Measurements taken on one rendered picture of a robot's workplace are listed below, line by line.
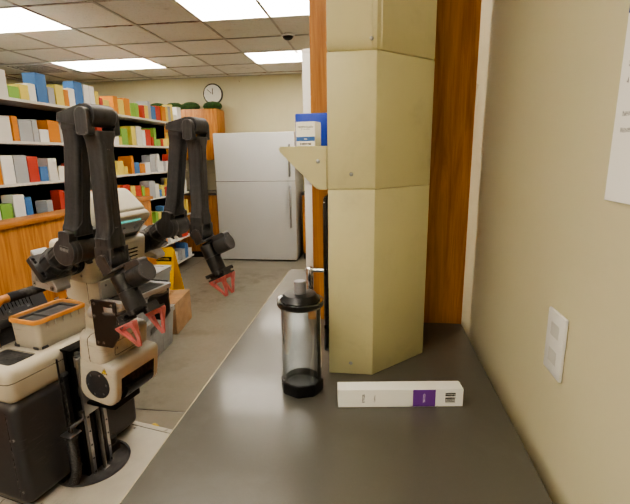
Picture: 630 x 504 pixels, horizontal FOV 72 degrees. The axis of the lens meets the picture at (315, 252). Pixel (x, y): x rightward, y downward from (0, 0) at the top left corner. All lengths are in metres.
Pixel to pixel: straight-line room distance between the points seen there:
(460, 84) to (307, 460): 1.08
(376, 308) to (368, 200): 0.27
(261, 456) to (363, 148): 0.68
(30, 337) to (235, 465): 1.18
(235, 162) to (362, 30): 5.23
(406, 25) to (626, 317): 0.75
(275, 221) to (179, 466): 5.36
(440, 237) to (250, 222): 4.96
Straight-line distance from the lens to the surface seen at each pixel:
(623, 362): 0.70
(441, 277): 1.45
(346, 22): 1.06
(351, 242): 1.03
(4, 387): 1.80
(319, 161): 1.02
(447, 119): 1.40
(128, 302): 1.30
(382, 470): 0.87
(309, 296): 0.97
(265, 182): 6.09
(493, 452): 0.95
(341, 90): 1.02
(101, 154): 1.27
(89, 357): 1.71
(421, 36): 1.15
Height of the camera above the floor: 1.49
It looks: 13 degrees down
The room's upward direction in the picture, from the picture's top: 1 degrees counter-clockwise
